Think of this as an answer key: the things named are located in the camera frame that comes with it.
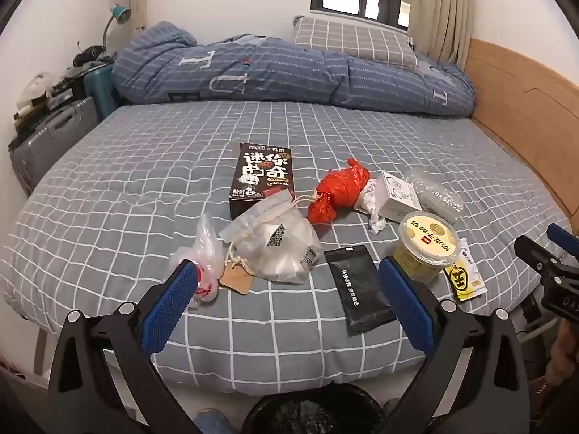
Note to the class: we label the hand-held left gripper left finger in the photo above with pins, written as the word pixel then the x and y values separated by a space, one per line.
pixel 174 300

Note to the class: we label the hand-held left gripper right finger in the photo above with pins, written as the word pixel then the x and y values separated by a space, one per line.
pixel 407 303

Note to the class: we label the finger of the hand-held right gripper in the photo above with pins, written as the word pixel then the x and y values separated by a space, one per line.
pixel 563 235
pixel 536 255

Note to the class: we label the black sachet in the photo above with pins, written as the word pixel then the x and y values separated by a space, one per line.
pixel 357 285

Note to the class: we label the small clear plastic bag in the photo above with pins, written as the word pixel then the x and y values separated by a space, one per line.
pixel 203 248

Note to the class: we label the yellow sachet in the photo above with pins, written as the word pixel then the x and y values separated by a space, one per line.
pixel 463 280

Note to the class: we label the yellow lidded cup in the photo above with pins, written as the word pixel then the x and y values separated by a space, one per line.
pixel 427 239

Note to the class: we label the small white box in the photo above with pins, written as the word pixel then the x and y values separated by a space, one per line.
pixel 398 199

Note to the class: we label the white tissue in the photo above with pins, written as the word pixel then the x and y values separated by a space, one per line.
pixel 368 203

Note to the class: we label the clear bubble wrap bag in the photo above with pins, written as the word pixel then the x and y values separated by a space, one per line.
pixel 436 199

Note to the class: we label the red plastic bag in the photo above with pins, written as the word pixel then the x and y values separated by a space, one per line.
pixel 337 190

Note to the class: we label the black-lined trash bin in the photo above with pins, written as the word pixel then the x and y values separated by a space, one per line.
pixel 312 411

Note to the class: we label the black snack box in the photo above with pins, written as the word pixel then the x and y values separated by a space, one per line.
pixel 260 176

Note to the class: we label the person's right forearm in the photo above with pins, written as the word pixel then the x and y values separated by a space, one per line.
pixel 565 352

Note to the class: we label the blue slipper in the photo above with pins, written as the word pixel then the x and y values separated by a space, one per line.
pixel 212 422

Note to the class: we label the bed with grey checked sheet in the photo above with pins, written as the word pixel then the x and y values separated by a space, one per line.
pixel 181 167

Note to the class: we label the wooden headboard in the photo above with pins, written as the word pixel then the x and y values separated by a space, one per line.
pixel 520 99

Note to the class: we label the grey suitcase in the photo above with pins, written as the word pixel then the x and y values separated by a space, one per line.
pixel 54 140

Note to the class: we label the teal suitcase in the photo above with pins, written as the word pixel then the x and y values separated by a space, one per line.
pixel 102 90

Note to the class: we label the blue striped duvet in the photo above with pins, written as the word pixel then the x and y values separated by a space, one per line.
pixel 271 72

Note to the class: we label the white rounded plastic object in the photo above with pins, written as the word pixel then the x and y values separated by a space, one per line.
pixel 38 88

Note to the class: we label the wide beige curtain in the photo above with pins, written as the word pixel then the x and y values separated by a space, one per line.
pixel 443 9

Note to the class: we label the pile of dark gadgets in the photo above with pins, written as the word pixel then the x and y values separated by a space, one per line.
pixel 86 56

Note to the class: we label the grey checked pillow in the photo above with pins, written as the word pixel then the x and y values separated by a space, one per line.
pixel 353 40

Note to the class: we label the teal desk lamp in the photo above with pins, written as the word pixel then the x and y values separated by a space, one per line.
pixel 121 12

